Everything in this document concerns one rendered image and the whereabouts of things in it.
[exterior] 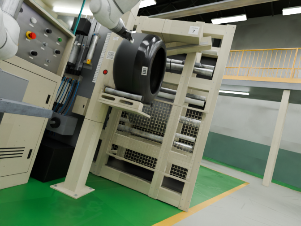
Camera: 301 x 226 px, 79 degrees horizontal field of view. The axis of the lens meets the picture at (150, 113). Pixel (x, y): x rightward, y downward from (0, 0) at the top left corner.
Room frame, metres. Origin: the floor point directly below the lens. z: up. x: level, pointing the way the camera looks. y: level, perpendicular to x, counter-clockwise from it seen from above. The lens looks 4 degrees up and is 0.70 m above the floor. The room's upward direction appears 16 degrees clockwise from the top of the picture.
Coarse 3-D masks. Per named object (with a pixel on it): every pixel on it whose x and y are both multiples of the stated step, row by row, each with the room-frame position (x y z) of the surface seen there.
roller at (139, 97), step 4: (108, 88) 1.48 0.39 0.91; (108, 92) 1.48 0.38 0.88; (112, 92) 1.46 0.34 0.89; (116, 92) 1.45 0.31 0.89; (120, 92) 1.44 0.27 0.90; (124, 92) 1.43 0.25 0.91; (128, 92) 1.43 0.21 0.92; (124, 96) 1.44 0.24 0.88; (128, 96) 1.42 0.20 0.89; (132, 96) 1.41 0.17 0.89; (136, 96) 1.40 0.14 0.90; (140, 96) 1.39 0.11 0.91; (140, 100) 1.40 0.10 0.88
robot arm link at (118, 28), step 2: (120, 18) 0.96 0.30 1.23; (120, 20) 0.95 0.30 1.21; (118, 22) 0.93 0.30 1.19; (120, 22) 0.95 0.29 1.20; (122, 22) 0.97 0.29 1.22; (118, 24) 0.94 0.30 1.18; (120, 24) 0.96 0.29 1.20; (122, 24) 0.97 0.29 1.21; (116, 26) 0.94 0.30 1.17; (118, 26) 0.95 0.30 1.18; (120, 26) 0.97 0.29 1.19; (122, 26) 0.98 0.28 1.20; (114, 28) 0.95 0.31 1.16; (116, 28) 0.96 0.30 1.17; (118, 28) 0.96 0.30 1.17; (120, 28) 0.98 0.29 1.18; (112, 30) 0.97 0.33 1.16; (114, 30) 0.97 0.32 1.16; (116, 30) 0.97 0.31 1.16; (118, 30) 0.98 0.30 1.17; (114, 32) 0.99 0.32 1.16; (116, 32) 0.99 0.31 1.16
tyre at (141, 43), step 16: (128, 48) 1.31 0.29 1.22; (144, 48) 1.28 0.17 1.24; (160, 48) 1.64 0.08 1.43; (128, 64) 1.31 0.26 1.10; (144, 64) 1.29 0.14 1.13; (160, 64) 1.77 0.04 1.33; (128, 80) 1.36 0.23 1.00; (144, 80) 1.34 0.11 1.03; (160, 80) 1.73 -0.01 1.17; (144, 96) 1.46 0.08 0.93
